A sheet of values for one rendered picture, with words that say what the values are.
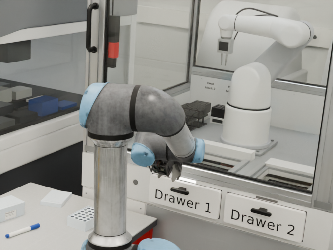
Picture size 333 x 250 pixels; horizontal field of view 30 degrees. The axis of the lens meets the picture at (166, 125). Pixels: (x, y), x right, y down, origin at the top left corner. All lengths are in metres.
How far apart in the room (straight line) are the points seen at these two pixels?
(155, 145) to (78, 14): 1.21
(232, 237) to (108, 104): 0.99
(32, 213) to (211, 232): 0.68
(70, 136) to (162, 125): 1.57
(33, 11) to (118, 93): 1.24
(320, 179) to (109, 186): 0.84
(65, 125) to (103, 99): 1.49
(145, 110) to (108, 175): 0.20
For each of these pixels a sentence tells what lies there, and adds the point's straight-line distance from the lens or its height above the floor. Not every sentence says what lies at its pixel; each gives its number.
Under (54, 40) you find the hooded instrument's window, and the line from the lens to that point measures 2.86.
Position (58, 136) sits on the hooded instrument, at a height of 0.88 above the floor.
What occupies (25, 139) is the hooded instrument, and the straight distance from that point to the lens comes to 2.77.
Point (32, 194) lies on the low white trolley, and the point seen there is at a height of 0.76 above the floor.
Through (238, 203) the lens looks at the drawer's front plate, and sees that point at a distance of 2.25.
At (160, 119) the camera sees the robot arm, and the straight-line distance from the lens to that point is 1.49.
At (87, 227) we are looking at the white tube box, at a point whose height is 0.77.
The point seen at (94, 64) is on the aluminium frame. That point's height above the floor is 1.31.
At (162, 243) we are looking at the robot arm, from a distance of 1.66.
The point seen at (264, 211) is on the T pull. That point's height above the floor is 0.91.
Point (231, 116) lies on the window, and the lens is 2.21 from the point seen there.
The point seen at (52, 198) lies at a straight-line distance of 2.52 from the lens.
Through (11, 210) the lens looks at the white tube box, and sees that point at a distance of 2.38.
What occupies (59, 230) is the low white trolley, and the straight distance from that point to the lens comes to 2.30.
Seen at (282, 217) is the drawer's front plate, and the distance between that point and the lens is 2.21.
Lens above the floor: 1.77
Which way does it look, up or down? 16 degrees down
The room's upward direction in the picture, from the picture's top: 4 degrees clockwise
